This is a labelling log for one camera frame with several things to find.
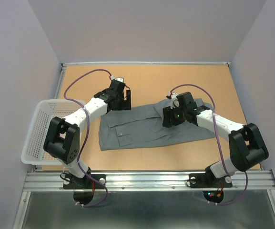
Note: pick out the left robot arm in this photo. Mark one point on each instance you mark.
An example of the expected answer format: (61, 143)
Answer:
(63, 138)

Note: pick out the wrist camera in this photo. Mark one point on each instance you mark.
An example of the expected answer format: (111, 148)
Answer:
(120, 79)
(172, 96)

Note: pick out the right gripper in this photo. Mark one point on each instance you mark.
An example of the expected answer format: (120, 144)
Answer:
(167, 112)

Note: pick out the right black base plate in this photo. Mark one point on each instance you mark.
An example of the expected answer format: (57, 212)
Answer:
(203, 180)

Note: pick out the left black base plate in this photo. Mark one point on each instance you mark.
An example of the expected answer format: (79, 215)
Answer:
(71, 182)

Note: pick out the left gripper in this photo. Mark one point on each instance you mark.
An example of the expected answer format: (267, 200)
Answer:
(125, 104)

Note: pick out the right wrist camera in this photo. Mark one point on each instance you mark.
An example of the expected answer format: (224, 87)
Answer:
(172, 96)

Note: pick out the grey long sleeve shirt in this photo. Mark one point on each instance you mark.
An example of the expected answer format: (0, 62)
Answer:
(142, 127)

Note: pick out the white plastic basket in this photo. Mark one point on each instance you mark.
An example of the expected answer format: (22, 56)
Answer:
(33, 152)

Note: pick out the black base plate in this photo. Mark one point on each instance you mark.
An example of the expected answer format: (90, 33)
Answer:
(203, 180)
(71, 182)

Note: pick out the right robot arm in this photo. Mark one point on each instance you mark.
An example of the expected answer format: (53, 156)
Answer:
(246, 145)

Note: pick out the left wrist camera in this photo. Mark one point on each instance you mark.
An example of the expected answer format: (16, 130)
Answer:
(120, 79)

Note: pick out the aluminium mounting rail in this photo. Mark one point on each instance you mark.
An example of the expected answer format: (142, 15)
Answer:
(142, 181)

